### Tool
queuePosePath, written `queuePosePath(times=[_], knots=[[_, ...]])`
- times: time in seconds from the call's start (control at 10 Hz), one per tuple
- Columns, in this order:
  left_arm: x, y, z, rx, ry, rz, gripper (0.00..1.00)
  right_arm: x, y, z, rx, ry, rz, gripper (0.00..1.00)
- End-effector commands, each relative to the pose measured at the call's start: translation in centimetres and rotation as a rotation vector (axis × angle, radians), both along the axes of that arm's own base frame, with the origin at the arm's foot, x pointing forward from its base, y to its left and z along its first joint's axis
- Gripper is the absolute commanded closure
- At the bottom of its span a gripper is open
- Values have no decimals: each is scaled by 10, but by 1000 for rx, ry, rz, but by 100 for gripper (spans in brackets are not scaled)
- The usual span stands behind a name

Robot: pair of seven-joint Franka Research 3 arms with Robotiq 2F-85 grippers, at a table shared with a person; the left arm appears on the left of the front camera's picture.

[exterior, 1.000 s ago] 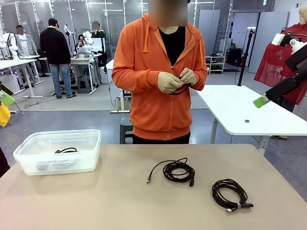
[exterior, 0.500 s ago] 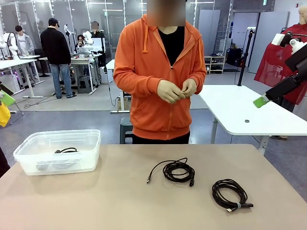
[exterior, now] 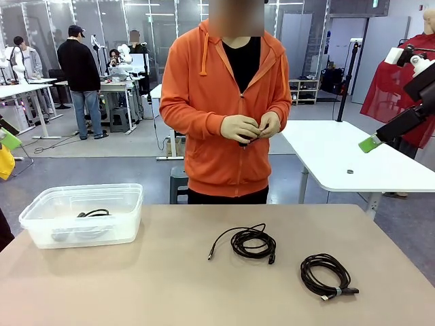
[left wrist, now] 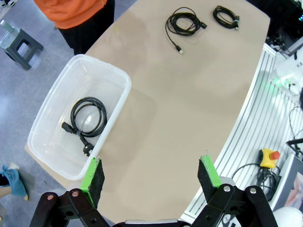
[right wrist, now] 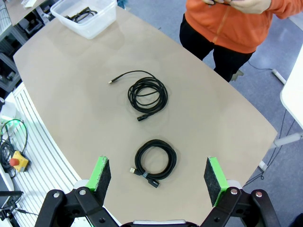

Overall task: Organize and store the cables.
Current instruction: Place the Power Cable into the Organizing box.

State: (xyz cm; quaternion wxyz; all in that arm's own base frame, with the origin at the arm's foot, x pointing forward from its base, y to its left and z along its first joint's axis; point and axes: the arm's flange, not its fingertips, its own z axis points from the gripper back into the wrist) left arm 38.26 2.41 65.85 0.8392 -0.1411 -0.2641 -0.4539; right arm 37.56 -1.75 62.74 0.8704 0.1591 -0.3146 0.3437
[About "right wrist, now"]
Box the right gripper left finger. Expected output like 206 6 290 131
34 155 122 227

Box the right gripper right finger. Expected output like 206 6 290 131
199 156 283 227

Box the black USB cable grey tie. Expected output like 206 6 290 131
129 139 178 189

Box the black power cord with plug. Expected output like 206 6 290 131
64 6 98 24

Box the person's left forearm orange sleeve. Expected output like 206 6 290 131
267 0 303 20

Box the person's right hand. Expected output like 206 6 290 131
203 0 228 6

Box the person's left hand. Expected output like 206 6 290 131
231 0 272 15

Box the white ribbed mounting platform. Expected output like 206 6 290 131
0 81 123 227

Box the yellow emergency stop button box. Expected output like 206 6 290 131
9 150 30 173

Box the clear plastic storage bin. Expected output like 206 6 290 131
50 0 118 40

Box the person in orange hoodie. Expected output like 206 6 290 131
179 0 303 83

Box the brown side table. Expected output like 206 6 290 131
4 0 52 26

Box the black cable bundle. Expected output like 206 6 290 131
0 119 28 177

